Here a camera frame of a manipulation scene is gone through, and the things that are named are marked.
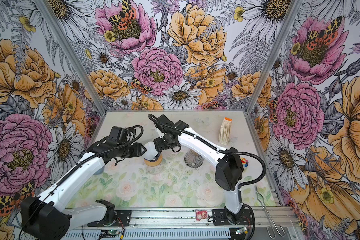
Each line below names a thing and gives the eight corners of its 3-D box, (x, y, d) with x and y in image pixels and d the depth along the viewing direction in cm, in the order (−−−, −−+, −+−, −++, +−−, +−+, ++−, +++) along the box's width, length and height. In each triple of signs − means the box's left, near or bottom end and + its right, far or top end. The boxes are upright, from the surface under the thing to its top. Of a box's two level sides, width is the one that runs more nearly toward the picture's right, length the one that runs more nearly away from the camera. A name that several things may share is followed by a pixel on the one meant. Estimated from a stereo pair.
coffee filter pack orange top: (217, 143, 105) (221, 132, 96) (220, 128, 114) (223, 116, 105) (226, 145, 104) (230, 134, 95) (228, 129, 113) (232, 118, 104)
